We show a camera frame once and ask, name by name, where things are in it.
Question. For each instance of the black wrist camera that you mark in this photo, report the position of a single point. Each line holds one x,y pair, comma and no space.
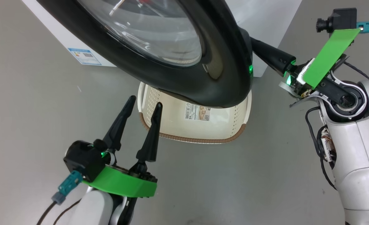
81,161
340,20

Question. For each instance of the black round glass door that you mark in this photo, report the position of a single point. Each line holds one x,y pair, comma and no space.
140,78

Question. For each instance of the cream perforated laundry basket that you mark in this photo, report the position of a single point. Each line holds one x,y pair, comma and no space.
172,125

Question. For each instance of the blue energy label sticker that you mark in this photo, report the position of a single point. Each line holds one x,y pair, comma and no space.
84,57

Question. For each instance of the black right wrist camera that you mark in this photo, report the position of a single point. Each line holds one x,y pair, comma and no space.
340,20

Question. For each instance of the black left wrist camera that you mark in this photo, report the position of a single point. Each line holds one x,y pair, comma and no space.
81,161

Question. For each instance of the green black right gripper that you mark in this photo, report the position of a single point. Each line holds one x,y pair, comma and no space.
328,56

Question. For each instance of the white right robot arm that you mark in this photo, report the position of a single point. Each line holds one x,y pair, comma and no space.
359,150

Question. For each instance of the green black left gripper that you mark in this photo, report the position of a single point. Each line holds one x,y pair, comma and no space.
125,184

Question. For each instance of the paper basket label sticker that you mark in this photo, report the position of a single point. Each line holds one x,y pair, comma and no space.
197,112

